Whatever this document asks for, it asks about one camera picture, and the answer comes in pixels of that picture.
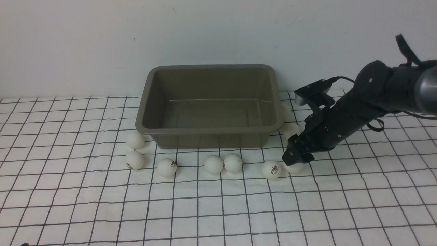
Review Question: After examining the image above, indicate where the black camera cable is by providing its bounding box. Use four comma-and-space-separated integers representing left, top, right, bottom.
328, 34, 437, 132

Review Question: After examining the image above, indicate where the white ball with logo left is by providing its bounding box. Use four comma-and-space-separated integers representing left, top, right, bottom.
125, 151, 145, 170

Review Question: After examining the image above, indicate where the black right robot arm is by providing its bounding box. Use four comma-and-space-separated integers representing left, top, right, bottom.
282, 61, 437, 166

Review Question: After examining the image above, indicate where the plain white ball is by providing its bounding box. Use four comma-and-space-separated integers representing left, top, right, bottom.
126, 131, 145, 149
203, 155, 224, 175
223, 153, 243, 173
284, 163, 304, 174
280, 123, 302, 141

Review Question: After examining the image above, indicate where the white black-grid tablecloth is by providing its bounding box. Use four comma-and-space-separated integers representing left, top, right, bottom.
0, 96, 436, 246

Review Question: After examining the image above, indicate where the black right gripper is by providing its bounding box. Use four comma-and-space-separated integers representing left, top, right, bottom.
282, 92, 384, 166

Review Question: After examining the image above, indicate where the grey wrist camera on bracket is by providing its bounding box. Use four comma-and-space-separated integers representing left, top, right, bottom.
294, 77, 337, 113

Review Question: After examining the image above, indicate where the olive green plastic bin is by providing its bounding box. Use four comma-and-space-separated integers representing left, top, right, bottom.
135, 64, 284, 149

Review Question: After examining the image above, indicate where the white ball red black logo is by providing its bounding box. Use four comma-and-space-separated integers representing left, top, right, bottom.
261, 160, 282, 180

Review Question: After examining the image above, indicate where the white ball with black logo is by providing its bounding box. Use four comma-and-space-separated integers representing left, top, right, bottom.
156, 158, 177, 178

